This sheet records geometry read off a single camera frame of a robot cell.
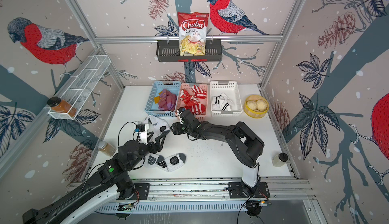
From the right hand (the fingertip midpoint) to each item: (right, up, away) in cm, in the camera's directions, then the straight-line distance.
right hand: (173, 127), depth 89 cm
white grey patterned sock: (-2, -19, -7) cm, 20 cm away
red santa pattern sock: (+14, +10, +14) cm, 23 cm away
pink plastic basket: (+6, +26, +25) cm, 37 cm away
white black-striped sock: (+27, +14, +16) cm, 35 cm away
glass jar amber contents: (-35, -10, -9) cm, 37 cm away
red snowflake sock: (+6, +18, +21) cm, 28 cm away
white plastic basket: (+41, +25, +29) cm, 56 cm away
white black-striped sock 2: (+34, +13, +12) cm, 38 cm away
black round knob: (+57, -14, -13) cm, 60 cm away
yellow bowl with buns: (+54, +12, +12) cm, 57 cm away
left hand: (-4, +1, -14) cm, 15 cm away
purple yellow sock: (-13, +17, +21) cm, 30 cm away
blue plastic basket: (-19, +10, +18) cm, 28 cm away
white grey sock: (-13, -1, +8) cm, 15 cm away
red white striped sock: (+15, +22, +21) cm, 34 cm away
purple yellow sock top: (-7, +16, +15) cm, 22 cm away
